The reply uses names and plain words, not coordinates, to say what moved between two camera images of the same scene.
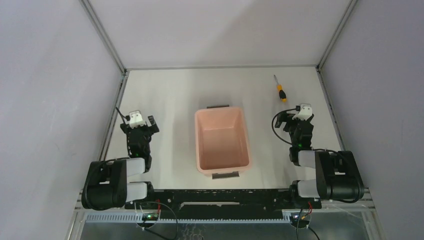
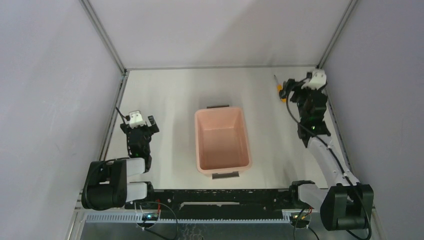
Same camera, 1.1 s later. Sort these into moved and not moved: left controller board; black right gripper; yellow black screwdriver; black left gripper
Moved: black right gripper
Not moved: left controller board; black left gripper; yellow black screwdriver
